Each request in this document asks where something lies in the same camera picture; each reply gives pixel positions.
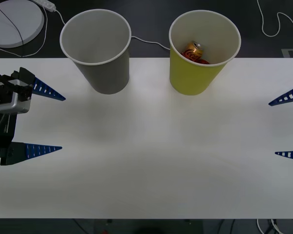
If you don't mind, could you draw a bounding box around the white power strip cable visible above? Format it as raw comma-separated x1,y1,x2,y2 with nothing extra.
54,8,171,50

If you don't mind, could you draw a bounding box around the white wavy cable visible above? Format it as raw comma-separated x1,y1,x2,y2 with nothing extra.
256,0,293,38

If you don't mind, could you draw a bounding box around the white round disc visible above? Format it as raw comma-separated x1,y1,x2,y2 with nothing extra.
0,0,45,48

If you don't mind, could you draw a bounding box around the grey plastic waste bin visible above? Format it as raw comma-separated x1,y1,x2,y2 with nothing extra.
60,9,132,95

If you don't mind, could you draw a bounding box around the orange drink can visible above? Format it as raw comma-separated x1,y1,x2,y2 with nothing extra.
182,40,205,62

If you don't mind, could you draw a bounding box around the white looping cable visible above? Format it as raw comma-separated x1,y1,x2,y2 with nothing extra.
0,4,48,59

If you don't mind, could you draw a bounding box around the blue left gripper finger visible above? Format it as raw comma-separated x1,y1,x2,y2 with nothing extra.
19,67,66,101
0,141,63,166

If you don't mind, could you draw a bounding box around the yellow-green plastic waste bin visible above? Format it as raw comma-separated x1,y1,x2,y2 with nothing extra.
168,9,242,96

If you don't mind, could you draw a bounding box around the thin black cable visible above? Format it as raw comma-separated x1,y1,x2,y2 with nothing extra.
0,4,25,58

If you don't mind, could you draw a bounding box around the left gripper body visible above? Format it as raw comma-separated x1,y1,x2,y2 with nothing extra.
0,111,18,158

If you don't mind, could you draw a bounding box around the white power strip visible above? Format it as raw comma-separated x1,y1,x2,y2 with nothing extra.
30,0,57,12

